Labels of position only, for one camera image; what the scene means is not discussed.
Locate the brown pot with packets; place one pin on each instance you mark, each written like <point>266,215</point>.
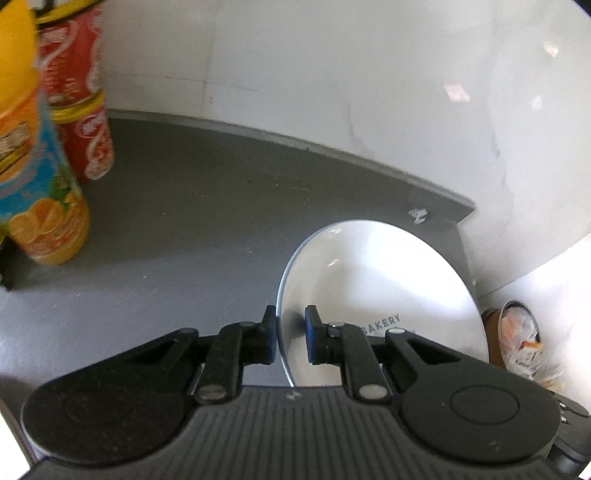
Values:
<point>513,338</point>

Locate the upper red drink can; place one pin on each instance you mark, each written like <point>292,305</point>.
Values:
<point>70,50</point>

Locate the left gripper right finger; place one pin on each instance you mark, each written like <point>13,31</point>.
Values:
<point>345,346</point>

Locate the small white bakery plate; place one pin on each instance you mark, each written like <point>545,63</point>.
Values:
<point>376,276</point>

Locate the orange juice bottle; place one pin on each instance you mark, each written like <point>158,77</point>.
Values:
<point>42,207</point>

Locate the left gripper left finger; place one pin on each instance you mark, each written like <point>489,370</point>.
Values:
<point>235,346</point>

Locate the small white clip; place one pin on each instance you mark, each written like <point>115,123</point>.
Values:
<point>419,216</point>

